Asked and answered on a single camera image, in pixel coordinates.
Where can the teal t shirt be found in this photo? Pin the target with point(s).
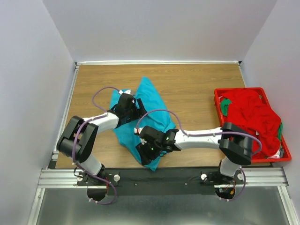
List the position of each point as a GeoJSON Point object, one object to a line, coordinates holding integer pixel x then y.
{"type": "Point", "coordinates": [161, 121]}

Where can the green t shirt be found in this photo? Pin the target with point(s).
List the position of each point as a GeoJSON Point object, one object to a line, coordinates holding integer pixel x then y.
{"type": "Point", "coordinates": [224, 105]}

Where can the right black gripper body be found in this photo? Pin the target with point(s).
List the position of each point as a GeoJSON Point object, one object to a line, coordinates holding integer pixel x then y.
{"type": "Point", "coordinates": [152, 150]}

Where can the red t shirt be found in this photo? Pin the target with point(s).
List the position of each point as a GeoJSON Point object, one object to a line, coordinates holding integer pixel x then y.
{"type": "Point", "coordinates": [250, 113]}

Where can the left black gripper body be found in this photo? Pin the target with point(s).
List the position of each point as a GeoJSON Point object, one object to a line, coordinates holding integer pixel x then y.
{"type": "Point", "coordinates": [133, 113]}

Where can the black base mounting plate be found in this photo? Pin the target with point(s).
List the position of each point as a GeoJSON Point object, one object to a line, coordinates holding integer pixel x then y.
{"type": "Point", "coordinates": [163, 181]}

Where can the red plastic bin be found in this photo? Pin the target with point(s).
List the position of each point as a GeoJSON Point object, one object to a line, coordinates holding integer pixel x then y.
{"type": "Point", "coordinates": [217, 94]}

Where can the grey white garment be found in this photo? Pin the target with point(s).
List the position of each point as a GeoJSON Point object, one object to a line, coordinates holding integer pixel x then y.
{"type": "Point", "coordinates": [279, 154]}

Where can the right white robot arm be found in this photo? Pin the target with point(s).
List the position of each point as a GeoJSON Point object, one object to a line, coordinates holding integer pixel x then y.
{"type": "Point", "coordinates": [235, 143]}

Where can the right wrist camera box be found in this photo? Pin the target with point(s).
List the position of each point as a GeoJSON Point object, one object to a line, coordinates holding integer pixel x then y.
{"type": "Point", "coordinates": [137, 131]}

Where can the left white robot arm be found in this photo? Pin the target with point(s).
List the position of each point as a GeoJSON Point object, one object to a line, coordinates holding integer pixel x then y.
{"type": "Point", "coordinates": [77, 139]}

